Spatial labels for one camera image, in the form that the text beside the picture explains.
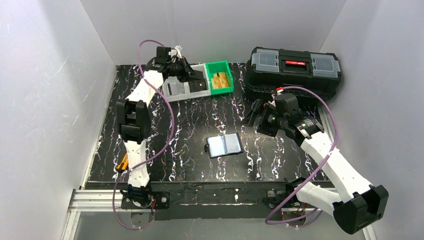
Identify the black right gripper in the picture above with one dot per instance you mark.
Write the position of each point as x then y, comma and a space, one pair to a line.
260, 115

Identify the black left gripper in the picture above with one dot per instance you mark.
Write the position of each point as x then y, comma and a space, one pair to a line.
187, 70

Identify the tan credit card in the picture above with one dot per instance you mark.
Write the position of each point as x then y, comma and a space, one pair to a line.
216, 82

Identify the gold card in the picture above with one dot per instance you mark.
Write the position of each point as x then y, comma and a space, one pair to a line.
223, 79

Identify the black card holder wallet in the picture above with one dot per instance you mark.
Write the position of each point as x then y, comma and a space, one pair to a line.
223, 145

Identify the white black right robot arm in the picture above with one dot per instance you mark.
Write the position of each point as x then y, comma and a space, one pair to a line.
355, 204

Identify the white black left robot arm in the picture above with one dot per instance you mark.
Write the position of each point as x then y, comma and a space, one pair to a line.
133, 118

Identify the silver card in bin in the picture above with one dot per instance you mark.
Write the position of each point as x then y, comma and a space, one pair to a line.
174, 89

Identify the white middle plastic bin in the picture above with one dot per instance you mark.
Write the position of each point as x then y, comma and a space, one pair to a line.
201, 68

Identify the white plastic bin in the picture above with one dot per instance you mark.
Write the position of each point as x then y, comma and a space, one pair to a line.
184, 89
201, 68

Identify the white left plastic bin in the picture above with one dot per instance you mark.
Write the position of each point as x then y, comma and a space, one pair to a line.
184, 89

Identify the green plastic bin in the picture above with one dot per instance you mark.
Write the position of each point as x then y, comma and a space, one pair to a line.
216, 67

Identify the black plastic toolbox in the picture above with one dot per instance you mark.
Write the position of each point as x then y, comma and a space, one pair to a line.
269, 69

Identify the black marbled table mat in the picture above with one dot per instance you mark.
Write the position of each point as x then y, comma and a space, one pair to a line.
263, 158

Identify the orange pen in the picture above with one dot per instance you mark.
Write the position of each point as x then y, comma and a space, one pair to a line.
123, 165

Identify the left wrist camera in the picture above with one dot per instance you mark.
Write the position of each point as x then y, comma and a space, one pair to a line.
165, 55

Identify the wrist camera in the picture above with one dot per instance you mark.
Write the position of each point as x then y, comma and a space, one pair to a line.
165, 55
286, 103

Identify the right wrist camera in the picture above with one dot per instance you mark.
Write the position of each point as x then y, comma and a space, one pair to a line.
286, 103

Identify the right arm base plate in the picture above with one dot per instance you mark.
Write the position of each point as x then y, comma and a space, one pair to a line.
274, 197

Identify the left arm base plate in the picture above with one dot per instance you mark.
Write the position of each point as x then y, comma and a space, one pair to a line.
156, 201

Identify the aluminium frame rail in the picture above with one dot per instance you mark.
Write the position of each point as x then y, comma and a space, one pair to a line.
196, 214

